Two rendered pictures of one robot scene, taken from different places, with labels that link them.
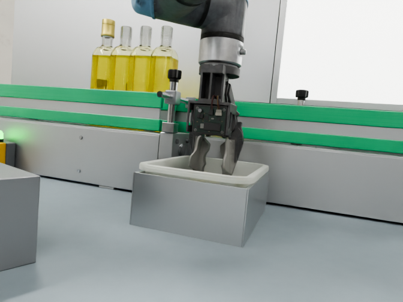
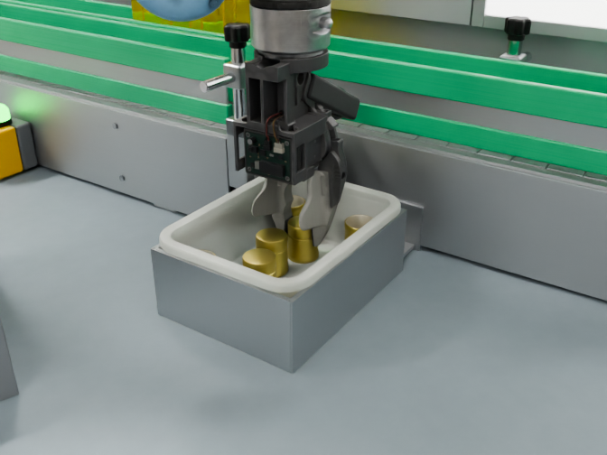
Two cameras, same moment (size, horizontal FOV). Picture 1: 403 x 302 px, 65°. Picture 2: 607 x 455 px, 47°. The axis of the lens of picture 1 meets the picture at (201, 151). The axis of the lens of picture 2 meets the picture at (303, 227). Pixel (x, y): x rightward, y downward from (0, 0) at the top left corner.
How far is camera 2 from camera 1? 0.35 m
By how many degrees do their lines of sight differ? 28
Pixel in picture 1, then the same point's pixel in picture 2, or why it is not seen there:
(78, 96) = (101, 51)
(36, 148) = (60, 135)
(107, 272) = (90, 416)
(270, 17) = not seen: outside the picture
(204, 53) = (253, 35)
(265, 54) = not seen: outside the picture
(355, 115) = (586, 106)
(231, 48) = (296, 28)
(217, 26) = not seen: outside the picture
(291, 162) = (461, 185)
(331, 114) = (540, 100)
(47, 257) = (33, 385)
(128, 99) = (175, 64)
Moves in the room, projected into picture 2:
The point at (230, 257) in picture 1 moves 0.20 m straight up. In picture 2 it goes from (260, 394) to (252, 187)
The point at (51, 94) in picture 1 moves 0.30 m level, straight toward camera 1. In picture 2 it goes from (62, 42) to (23, 112)
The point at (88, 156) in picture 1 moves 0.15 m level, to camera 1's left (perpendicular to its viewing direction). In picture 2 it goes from (131, 156) to (33, 145)
